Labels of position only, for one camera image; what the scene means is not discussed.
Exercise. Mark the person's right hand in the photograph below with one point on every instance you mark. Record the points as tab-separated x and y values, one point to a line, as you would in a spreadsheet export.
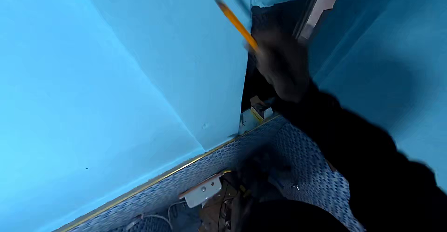
284	68

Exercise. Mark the person's right fingers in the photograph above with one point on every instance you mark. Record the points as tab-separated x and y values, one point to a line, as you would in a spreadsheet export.
266	42

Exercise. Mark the orange stick with dark tip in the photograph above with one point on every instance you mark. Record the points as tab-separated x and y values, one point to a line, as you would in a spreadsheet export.
237	24

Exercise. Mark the person's right forearm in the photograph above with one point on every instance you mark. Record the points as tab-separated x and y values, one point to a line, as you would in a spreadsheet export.
363	148

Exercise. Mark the yellow and white open box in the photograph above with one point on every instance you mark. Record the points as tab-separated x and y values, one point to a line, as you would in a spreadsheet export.
258	114

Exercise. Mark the gold edge trim strip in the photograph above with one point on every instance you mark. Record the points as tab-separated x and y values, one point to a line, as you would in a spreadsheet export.
181	168

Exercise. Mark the white ceramic washbasin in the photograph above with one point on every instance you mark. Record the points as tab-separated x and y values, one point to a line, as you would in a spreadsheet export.
206	193

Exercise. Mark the person's body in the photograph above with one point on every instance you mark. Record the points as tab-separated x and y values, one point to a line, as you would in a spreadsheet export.
296	218

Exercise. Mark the brown cardboard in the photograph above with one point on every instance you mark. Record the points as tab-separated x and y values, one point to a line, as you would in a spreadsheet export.
209	214

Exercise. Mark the pale door frame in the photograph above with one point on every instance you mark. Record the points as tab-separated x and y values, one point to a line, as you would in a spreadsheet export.
318	14

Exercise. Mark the metal wall tap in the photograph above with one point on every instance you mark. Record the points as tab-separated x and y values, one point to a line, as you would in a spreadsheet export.
296	187

